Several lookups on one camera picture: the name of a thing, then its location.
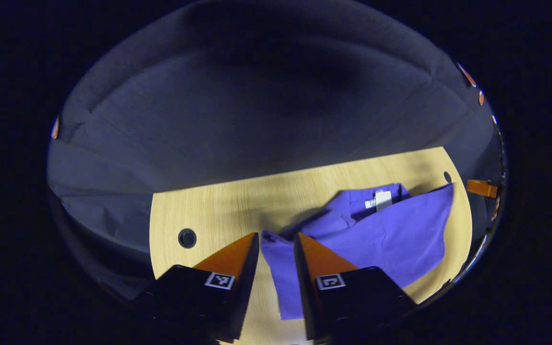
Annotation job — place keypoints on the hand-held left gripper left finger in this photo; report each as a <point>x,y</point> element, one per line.
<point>249,278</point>

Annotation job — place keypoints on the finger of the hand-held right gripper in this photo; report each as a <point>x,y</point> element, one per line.
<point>482,188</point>

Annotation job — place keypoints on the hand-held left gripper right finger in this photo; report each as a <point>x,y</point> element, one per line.
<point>302,287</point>

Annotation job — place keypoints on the purple knit garment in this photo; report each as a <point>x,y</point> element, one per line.
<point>400,230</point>

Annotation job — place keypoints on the black backdrop cloth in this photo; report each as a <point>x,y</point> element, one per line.
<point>257,120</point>

